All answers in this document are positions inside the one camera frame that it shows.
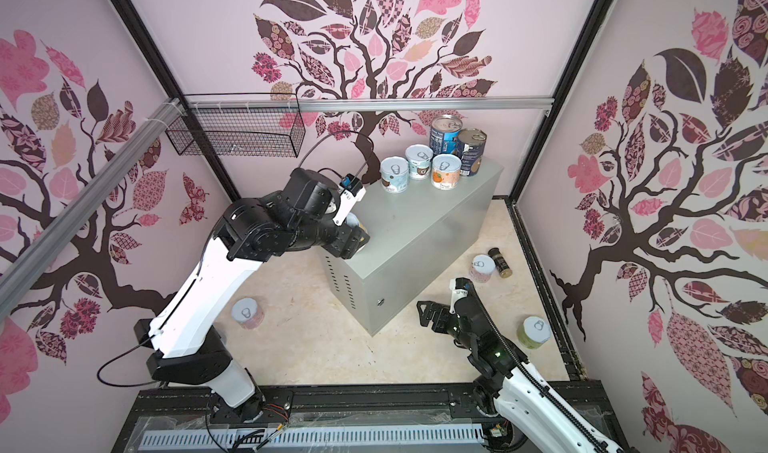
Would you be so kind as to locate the pink label white-lid can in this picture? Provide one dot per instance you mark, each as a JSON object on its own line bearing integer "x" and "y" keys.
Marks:
{"x": 247, "y": 313}

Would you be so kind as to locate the orange label white-lid can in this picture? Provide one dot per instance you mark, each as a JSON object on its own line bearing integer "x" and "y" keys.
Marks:
{"x": 445, "y": 171}

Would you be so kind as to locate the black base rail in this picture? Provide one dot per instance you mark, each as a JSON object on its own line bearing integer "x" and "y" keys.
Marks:
{"x": 283, "y": 406}

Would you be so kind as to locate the teal label white-lid can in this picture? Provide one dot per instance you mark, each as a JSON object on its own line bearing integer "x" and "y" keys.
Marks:
{"x": 419, "y": 157}

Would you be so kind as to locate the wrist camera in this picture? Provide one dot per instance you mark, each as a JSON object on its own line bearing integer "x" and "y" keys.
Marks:
{"x": 460, "y": 288}
{"x": 351, "y": 191}

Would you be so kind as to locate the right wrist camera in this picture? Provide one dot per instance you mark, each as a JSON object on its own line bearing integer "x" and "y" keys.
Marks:
{"x": 460, "y": 288}

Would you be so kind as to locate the blue label tin can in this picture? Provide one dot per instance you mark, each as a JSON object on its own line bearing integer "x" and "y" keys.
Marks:
{"x": 444, "y": 131}

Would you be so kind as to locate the grey metal cabinet box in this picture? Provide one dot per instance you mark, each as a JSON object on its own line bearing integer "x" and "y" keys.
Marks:
{"x": 415, "y": 236}

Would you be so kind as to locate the dark spice jar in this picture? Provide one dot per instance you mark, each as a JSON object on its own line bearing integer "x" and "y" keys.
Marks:
{"x": 502, "y": 266}

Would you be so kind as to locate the black wire basket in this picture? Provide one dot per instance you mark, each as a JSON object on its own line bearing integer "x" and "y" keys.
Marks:
{"x": 252, "y": 125}

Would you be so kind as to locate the aluminium horizontal rail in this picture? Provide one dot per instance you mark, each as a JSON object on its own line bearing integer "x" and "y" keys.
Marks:
{"x": 401, "y": 104}

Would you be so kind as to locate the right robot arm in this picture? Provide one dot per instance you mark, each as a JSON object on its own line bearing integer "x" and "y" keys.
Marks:
{"x": 511, "y": 383}

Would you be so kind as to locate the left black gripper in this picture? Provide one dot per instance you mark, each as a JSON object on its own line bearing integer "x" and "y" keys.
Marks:
{"x": 345, "y": 240}

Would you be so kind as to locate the dark grey tin can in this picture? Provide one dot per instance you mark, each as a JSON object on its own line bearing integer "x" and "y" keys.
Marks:
{"x": 472, "y": 143}

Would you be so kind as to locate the light blue white-lid can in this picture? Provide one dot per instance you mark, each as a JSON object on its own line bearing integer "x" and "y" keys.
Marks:
{"x": 394, "y": 173}

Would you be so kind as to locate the yellow label white-lid can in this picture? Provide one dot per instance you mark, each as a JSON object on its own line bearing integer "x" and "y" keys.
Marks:
{"x": 353, "y": 221}

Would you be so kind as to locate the pink small white-lid can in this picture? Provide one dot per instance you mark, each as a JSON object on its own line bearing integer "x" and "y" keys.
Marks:
{"x": 482, "y": 268}

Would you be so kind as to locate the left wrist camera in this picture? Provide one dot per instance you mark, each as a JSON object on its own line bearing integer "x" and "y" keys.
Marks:
{"x": 351, "y": 191}

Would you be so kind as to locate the aluminium diagonal rail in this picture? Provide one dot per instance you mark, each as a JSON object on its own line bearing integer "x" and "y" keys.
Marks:
{"x": 24, "y": 272}

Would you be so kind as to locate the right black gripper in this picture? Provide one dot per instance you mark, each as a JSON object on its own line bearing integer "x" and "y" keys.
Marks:
{"x": 443, "y": 312}

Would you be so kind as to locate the white slotted cable duct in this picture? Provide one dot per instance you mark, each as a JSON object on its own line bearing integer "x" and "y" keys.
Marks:
{"x": 310, "y": 438}

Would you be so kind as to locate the green label white-lid can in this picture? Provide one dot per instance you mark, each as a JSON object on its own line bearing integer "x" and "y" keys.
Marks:
{"x": 533, "y": 332}

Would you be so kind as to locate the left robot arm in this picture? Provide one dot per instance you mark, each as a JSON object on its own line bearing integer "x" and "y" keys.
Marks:
{"x": 310, "y": 210}

